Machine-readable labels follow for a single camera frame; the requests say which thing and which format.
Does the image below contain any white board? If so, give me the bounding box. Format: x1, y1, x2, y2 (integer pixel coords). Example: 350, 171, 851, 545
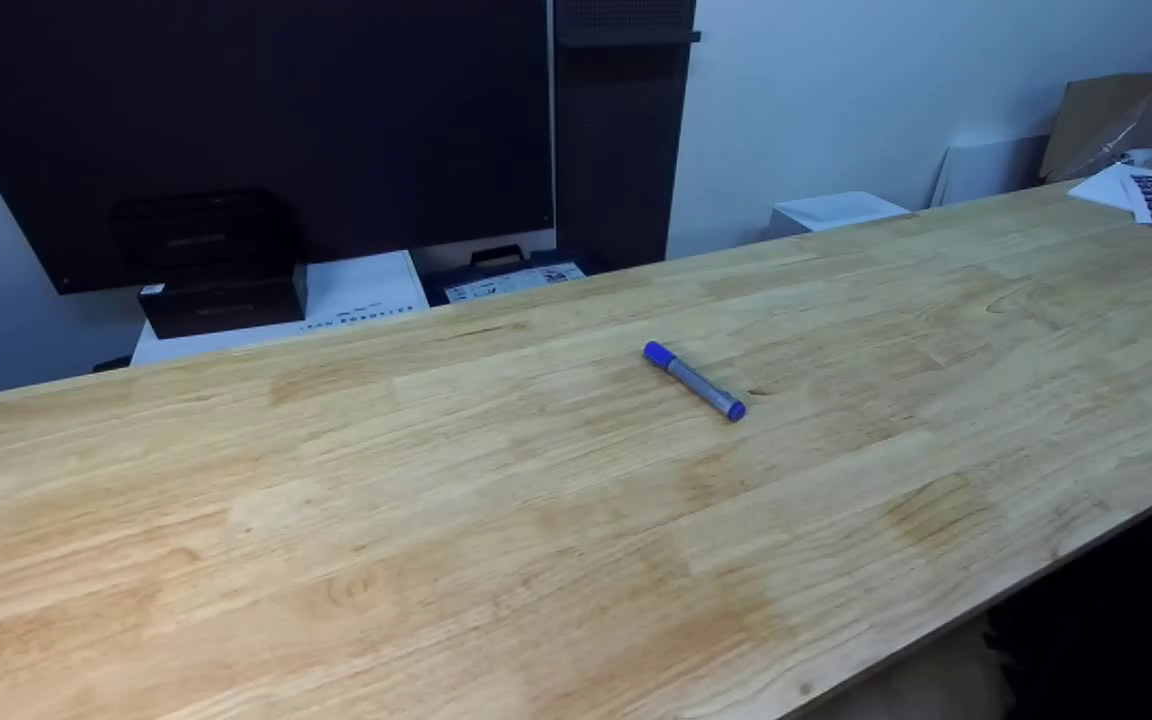
929, 135, 1051, 208

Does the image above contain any clear plastic bag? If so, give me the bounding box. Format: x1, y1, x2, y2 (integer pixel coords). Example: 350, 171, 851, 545
1049, 94, 1152, 184

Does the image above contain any white box with print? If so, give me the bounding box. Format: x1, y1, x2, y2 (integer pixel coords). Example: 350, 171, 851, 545
131, 250, 431, 366

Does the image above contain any blue marker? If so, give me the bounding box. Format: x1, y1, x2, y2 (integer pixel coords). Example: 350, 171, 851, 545
643, 341, 747, 423

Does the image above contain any large black board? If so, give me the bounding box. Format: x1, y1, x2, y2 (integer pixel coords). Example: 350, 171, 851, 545
0, 0, 556, 296

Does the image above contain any black tray with printed sheet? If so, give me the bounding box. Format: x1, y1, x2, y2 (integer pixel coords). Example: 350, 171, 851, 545
422, 244, 599, 307

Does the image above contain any small white box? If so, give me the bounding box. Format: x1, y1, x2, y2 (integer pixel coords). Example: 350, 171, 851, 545
766, 191, 911, 241

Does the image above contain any black mesh desk organizer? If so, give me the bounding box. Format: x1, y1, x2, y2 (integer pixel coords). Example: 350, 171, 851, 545
112, 187, 301, 286

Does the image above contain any brown cardboard sheet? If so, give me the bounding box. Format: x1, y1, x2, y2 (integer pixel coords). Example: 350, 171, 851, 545
1039, 71, 1152, 180

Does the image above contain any black box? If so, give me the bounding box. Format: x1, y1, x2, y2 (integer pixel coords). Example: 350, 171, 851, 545
138, 264, 309, 340

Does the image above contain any white paper sheet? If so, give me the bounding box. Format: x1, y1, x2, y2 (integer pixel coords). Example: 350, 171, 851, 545
1068, 163, 1152, 213

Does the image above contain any black pegboard panel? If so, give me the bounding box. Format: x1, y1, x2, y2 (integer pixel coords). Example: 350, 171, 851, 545
552, 0, 703, 273

